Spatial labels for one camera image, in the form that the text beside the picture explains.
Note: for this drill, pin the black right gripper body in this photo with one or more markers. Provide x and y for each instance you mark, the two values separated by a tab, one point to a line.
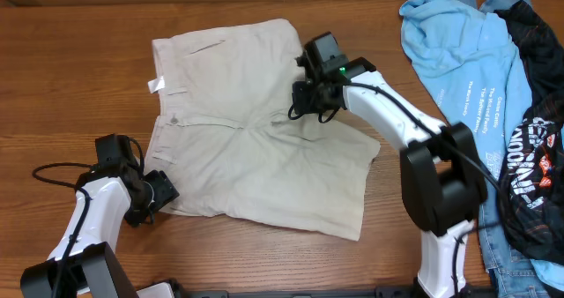
310	100

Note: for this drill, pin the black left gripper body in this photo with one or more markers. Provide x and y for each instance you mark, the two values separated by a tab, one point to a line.
162	189

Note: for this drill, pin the beige shorts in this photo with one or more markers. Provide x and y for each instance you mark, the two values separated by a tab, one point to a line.
225	141

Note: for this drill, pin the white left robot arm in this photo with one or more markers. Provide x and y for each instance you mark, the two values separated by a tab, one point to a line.
84	261

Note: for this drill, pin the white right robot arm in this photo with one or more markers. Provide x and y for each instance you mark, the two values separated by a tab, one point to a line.
441	180

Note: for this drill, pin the light blue t-shirt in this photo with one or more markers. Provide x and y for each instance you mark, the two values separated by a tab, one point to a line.
468	63

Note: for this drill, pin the dark printed t-shirt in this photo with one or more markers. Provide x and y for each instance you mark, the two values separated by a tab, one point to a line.
530	201

